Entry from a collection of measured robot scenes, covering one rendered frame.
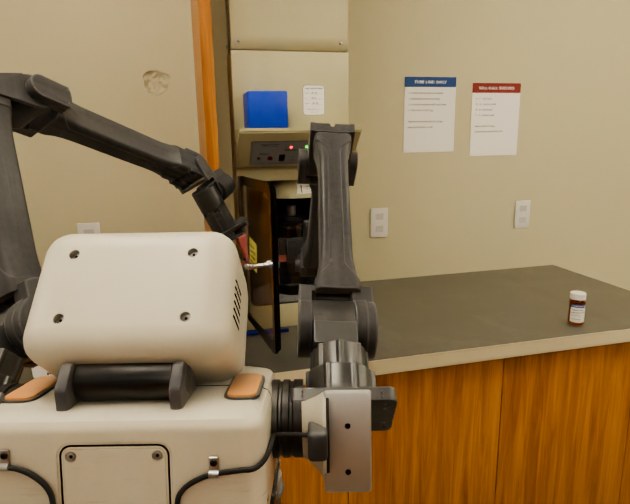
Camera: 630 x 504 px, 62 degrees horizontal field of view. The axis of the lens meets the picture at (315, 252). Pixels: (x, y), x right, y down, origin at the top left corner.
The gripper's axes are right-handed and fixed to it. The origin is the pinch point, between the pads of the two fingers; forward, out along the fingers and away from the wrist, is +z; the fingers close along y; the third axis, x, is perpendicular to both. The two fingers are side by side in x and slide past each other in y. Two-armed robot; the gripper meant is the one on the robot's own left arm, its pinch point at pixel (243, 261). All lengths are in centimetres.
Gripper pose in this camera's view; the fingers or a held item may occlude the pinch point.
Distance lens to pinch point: 125.2
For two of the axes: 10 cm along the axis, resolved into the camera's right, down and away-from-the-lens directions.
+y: -8.4, 5.0, -2.1
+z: 4.3, 8.5, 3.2
